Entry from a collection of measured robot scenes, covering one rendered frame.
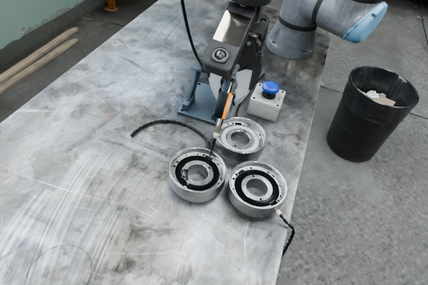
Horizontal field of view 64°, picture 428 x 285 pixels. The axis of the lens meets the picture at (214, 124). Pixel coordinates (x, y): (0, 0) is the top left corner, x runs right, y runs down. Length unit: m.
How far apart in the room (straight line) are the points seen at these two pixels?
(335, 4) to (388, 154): 1.37
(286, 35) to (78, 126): 0.62
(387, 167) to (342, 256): 0.66
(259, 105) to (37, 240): 0.50
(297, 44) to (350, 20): 0.17
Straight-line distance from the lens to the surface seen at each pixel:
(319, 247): 1.62
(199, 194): 0.60
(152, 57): 0.96
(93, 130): 0.75
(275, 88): 0.79
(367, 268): 1.67
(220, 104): 0.61
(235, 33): 0.51
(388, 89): 2.04
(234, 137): 0.73
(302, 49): 1.07
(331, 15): 0.96
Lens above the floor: 1.32
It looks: 43 degrees down
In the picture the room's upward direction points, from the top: 10 degrees clockwise
